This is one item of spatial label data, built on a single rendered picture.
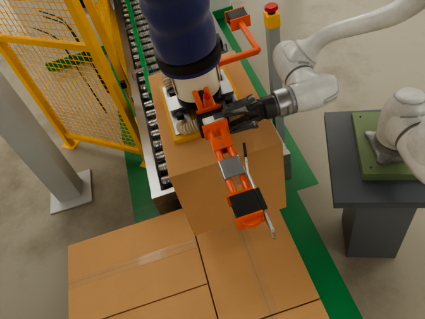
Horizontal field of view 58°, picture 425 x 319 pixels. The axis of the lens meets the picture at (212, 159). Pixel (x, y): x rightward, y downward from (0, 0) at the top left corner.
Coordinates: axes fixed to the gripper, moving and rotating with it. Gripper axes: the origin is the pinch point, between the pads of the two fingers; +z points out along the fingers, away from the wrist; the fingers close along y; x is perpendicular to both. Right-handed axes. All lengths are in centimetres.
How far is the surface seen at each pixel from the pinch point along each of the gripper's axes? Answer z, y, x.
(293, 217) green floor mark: -36, 120, 25
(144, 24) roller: 16, 68, 199
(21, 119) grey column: 95, 42, 93
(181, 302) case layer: 33, 66, -25
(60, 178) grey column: 99, 96, 93
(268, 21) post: -47, 22, 81
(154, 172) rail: 31, 60, 42
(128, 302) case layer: 54, 66, -18
